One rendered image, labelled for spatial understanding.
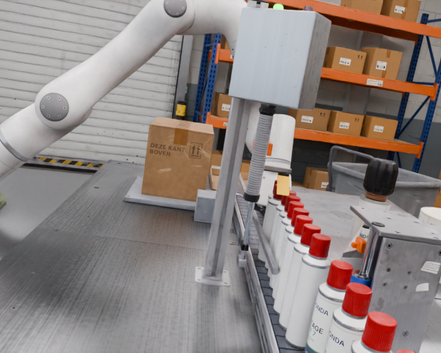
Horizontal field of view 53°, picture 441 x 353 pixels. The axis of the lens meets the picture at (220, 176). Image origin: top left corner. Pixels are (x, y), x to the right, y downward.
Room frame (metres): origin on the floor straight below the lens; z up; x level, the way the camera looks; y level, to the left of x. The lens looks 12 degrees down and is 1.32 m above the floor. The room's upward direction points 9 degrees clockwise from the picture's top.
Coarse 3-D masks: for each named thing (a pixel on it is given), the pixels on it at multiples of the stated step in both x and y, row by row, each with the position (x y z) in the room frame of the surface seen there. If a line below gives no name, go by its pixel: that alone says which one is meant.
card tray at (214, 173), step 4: (212, 168) 2.24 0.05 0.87; (212, 172) 2.24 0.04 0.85; (216, 172) 2.24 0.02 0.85; (240, 172) 2.25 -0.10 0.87; (212, 176) 2.03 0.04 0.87; (216, 176) 2.21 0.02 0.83; (244, 176) 2.25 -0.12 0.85; (212, 180) 1.96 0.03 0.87; (216, 180) 2.13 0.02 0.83; (244, 180) 2.24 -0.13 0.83; (212, 184) 1.94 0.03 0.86; (216, 184) 2.04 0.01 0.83; (212, 188) 1.95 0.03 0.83; (216, 188) 1.96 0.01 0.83
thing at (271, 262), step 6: (240, 174) 1.74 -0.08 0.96; (240, 180) 1.64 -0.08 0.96; (258, 222) 1.15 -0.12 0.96; (258, 228) 1.10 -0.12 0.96; (258, 234) 1.08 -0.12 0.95; (264, 234) 1.06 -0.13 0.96; (264, 240) 1.01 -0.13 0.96; (264, 246) 0.98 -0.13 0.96; (264, 252) 0.97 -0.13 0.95; (270, 252) 0.94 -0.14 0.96; (270, 258) 0.91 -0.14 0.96; (270, 264) 0.88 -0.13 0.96; (276, 270) 0.86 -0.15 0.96
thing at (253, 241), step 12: (240, 192) 1.78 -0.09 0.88; (240, 204) 1.60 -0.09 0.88; (252, 228) 1.34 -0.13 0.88; (252, 240) 1.23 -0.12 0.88; (252, 252) 1.14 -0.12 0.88; (264, 264) 1.07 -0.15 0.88; (264, 276) 0.99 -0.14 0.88; (264, 288) 0.93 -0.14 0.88; (276, 324) 0.78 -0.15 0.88; (276, 336) 0.74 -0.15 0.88; (288, 348) 0.71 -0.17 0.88
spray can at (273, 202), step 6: (276, 186) 1.09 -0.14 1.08; (276, 198) 1.08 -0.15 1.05; (270, 204) 1.08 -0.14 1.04; (276, 204) 1.07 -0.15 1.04; (270, 210) 1.08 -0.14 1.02; (270, 216) 1.08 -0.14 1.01; (270, 222) 1.07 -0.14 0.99; (264, 228) 1.09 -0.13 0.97; (270, 228) 1.07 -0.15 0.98; (270, 234) 1.07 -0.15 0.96; (258, 258) 1.09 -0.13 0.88; (264, 258) 1.07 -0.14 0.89
